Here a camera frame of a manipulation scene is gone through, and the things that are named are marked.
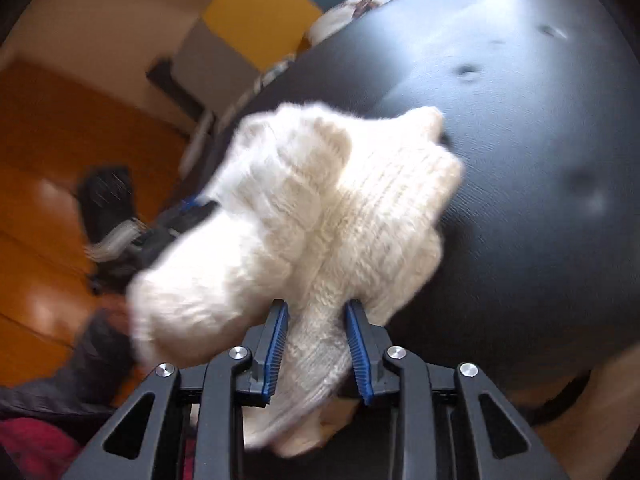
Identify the deer print cushion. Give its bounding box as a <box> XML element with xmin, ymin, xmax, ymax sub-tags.
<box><xmin>305</xmin><ymin>0</ymin><xmax>431</xmax><ymax>43</ymax></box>

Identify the cream knit sweater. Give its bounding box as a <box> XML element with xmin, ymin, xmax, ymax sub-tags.
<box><xmin>125</xmin><ymin>101</ymin><xmax>466</xmax><ymax>458</ymax></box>

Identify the geometric print cushion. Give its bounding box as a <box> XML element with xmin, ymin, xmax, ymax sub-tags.
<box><xmin>220</xmin><ymin>57</ymin><xmax>296</xmax><ymax>121</ymax></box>

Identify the grey yellow blue sofa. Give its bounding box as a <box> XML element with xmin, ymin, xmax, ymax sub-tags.
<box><xmin>172</xmin><ymin>0</ymin><xmax>476</xmax><ymax>171</ymax></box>

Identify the red cloth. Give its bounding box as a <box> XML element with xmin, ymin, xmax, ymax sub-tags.
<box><xmin>0</xmin><ymin>417</ymin><xmax>83</xmax><ymax>480</ymax></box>

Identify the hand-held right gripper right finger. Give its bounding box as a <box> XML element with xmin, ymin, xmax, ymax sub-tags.
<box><xmin>345</xmin><ymin>299</ymin><xmax>571</xmax><ymax>480</ymax></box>

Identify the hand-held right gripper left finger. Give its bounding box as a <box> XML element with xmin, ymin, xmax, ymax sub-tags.
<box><xmin>62</xmin><ymin>298</ymin><xmax>291</xmax><ymax>480</ymax></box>

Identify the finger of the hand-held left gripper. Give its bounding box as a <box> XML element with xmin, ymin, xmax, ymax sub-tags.
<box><xmin>160</xmin><ymin>197</ymin><xmax>221</xmax><ymax>241</ymax></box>

